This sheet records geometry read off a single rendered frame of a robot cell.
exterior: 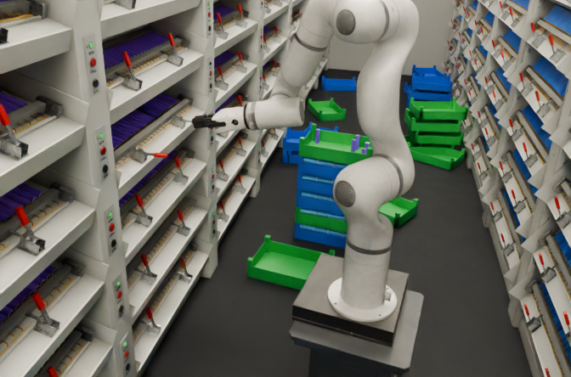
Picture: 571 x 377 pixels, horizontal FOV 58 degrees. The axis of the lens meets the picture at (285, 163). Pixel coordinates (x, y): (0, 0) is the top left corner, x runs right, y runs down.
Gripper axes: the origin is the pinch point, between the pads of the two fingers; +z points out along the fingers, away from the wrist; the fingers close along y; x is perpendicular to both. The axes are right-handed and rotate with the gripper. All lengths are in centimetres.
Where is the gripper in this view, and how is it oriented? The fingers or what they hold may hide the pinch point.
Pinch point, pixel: (200, 121)
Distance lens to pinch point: 160.0
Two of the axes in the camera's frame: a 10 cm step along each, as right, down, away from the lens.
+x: -1.7, -9.2, -3.6
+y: 2.0, -3.9, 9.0
